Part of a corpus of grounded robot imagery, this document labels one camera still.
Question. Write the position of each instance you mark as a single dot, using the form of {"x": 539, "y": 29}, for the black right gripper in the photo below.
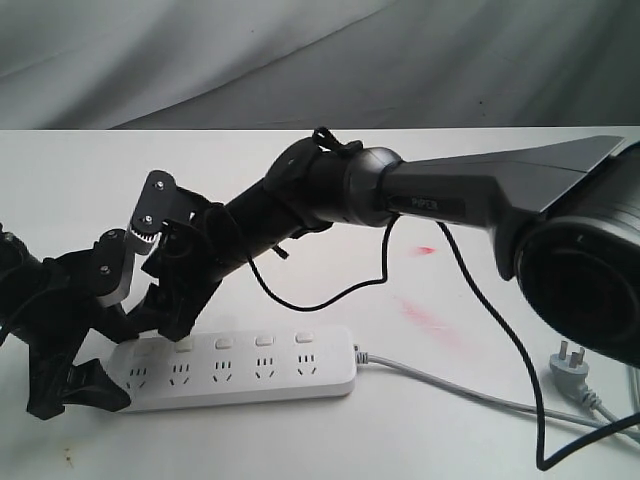
{"x": 181, "y": 268}

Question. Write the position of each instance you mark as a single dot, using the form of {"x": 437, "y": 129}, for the white five-outlet power strip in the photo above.
{"x": 234, "y": 368}

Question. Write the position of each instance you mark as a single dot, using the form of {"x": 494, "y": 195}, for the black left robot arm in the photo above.
{"x": 20, "y": 276}

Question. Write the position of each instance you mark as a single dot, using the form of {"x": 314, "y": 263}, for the grey fabric backdrop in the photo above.
{"x": 302, "y": 64}

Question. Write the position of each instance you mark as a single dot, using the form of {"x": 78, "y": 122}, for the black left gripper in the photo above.
{"x": 54, "y": 323}

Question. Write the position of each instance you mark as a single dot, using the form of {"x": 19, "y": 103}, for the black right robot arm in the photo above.
{"x": 563, "y": 220}

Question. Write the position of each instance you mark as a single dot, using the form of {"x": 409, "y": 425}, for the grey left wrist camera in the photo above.
{"x": 111, "y": 268}

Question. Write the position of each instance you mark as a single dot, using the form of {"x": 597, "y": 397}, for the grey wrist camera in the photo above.
{"x": 111, "y": 268}
{"x": 153, "y": 207}

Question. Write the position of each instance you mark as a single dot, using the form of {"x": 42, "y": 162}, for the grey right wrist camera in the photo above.
{"x": 153, "y": 207}

